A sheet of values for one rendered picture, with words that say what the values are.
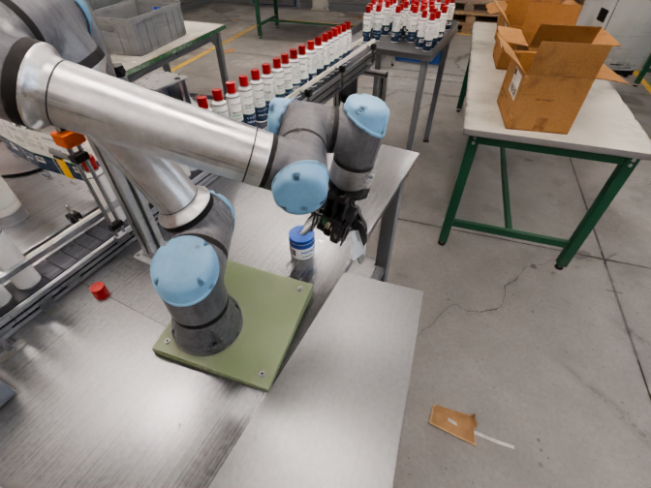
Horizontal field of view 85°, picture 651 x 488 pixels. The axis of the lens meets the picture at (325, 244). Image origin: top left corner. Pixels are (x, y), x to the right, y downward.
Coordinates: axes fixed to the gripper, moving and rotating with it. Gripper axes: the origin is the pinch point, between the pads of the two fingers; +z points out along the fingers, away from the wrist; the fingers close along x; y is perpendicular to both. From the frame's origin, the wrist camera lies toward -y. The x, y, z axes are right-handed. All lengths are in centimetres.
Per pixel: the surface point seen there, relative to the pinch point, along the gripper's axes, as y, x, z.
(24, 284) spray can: 36, -60, 19
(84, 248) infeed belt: 21, -60, 21
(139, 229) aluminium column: 13, -47, 12
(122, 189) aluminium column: 14, -48, -1
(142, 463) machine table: 50, -9, 19
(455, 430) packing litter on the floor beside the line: -22, 64, 85
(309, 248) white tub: -6.6, -7.8, 10.8
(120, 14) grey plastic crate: -154, -243, 34
